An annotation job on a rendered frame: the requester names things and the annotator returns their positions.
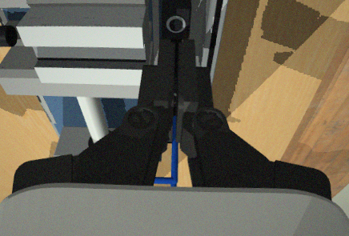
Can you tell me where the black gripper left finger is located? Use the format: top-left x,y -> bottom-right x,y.
12,38 -> 175,193

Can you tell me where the dark grey slotted block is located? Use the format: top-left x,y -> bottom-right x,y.
16,0 -> 150,86

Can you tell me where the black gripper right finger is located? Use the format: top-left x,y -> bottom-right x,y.
175,39 -> 332,201

